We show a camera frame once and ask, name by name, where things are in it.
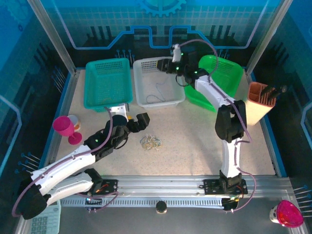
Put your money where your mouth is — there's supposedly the blue cable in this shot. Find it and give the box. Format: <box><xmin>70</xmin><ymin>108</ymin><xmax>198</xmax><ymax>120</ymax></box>
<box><xmin>146</xmin><ymin>135</ymin><xmax>163</xmax><ymax>151</ymax></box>
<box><xmin>145</xmin><ymin>81</ymin><xmax>167</xmax><ymax>103</ymax></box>

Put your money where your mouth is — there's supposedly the white plastic basket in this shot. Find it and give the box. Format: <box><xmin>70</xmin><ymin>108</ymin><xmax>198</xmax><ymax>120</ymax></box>
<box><xmin>133</xmin><ymin>57</ymin><xmax>186</xmax><ymax>110</ymax></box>

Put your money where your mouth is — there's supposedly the green plastic basket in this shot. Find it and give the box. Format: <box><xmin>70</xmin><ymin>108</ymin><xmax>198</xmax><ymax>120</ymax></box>
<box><xmin>184</xmin><ymin>55</ymin><xmax>244</xmax><ymax>113</ymax></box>

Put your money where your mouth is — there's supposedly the white cup with orange print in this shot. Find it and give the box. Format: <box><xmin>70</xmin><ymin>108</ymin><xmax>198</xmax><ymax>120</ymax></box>
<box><xmin>68</xmin><ymin>115</ymin><xmax>81</xmax><ymax>130</ymax></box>

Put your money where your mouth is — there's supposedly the teal plastic basket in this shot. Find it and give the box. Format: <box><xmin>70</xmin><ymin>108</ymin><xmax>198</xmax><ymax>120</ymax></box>
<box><xmin>83</xmin><ymin>58</ymin><xmax>134</xmax><ymax>113</ymax></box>

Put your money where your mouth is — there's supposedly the pink plastic goblet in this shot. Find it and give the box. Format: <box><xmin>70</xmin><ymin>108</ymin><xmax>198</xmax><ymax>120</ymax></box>
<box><xmin>53</xmin><ymin>116</ymin><xmax>83</xmax><ymax>146</ymax></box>

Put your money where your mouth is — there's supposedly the cream holder with terracotta rim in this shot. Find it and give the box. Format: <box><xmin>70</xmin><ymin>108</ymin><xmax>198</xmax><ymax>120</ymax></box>
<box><xmin>235</xmin><ymin>81</ymin><xmax>277</xmax><ymax>126</ymax></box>

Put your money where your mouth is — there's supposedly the black round knob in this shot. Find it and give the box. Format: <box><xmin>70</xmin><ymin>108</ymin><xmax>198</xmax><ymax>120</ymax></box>
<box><xmin>156</xmin><ymin>201</ymin><xmax>168</xmax><ymax>215</ymax></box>

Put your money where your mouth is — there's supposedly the black tool with grey knob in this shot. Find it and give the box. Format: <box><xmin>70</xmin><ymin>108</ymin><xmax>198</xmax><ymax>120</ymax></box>
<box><xmin>267</xmin><ymin>84</ymin><xmax>288</xmax><ymax>106</ymax></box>

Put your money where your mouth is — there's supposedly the pale green calculator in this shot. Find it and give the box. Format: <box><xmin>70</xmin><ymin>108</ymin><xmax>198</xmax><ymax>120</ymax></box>
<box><xmin>30</xmin><ymin>199</ymin><xmax>61</xmax><ymax>234</ymax></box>

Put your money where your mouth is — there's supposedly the pink goblet with silver base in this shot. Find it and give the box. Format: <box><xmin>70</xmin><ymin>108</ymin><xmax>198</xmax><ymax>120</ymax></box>
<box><xmin>269</xmin><ymin>199</ymin><xmax>305</xmax><ymax>229</ymax></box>

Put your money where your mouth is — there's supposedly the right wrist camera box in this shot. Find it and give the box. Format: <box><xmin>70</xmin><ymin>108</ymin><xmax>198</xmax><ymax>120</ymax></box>
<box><xmin>170</xmin><ymin>43</ymin><xmax>183</xmax><ymax>63</ymax></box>

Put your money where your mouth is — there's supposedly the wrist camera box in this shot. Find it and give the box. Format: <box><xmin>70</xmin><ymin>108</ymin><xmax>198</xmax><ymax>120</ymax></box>
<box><xmin>170</xmin><ymin>43</ymin><xmax>183</xmax><ymax>63</ymax></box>
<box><xmin>107</xmin><ymin>103</ymin><xmax>130</xmax><ymax>120</ymax></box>

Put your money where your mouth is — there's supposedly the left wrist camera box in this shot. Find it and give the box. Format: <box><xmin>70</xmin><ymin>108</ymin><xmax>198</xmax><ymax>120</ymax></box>
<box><xmin>107</xmin><ymin>103</ymin><xmax>130</xmax><ymax>120</ymax></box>

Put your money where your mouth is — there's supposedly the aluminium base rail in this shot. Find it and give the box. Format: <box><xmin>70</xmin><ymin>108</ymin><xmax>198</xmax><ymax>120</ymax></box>
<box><xmin>58</xmin><ymin>175</ymin><xmax>292</xmax><ymax>198</ymax></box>

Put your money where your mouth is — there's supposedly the slotted cable duct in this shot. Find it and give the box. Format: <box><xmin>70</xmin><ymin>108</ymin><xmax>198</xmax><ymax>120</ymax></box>
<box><xmin>60</xmin><ymin>196</ymin><xmax>225</xmax><ymax>208</ymax></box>

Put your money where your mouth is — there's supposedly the aluminium frame post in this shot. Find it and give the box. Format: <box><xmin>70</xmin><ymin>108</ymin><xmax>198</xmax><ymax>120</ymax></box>
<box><xmin>26</xmin><ymin>0</ymin><xmax>77</xmax><ymax>74</ymax></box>
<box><xmin>246</xmin><ymin>0</ymin><xmax>293</xmax><ymax>71</ymax></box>

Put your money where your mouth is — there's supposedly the black tool handle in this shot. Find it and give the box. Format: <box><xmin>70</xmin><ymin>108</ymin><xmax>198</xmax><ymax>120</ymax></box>
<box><xmin>260</xmin><ymin>85</ymin><xmax>276</xmax><ymax>103</ymax></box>

